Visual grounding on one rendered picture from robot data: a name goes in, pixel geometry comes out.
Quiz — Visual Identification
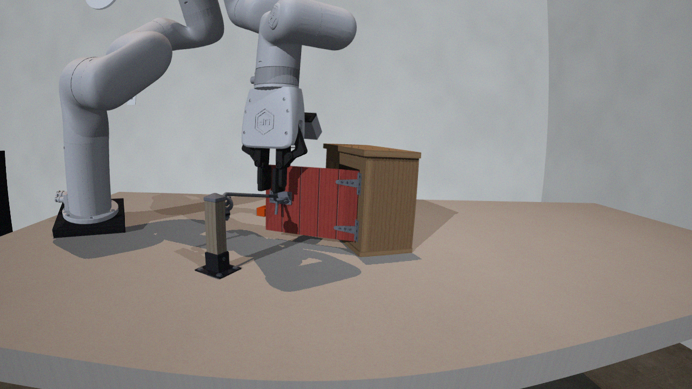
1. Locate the brown wooden cabinet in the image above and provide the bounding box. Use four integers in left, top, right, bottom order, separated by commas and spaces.
266, 144, 421, 257

